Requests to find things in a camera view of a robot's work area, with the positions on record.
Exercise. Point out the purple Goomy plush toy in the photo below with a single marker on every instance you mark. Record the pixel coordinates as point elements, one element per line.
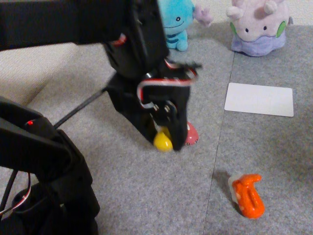
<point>259,31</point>

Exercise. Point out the orange shrimp sushi toy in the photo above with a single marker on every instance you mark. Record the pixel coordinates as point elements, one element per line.
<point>249,198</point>

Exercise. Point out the pink fish sushi toy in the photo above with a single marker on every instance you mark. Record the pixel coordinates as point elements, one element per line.
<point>192,133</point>

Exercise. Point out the grey carpet mat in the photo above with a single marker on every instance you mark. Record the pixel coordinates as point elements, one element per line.
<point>134,183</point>
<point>269,147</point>

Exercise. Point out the yellow egg sushi toy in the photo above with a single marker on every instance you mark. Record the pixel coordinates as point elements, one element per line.
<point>162,143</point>

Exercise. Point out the blue Wooper plush toy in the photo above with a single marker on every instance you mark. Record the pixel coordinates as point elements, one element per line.
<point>177,22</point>

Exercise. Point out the white rectangular card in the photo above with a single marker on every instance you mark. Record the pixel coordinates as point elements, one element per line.
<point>259,99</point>

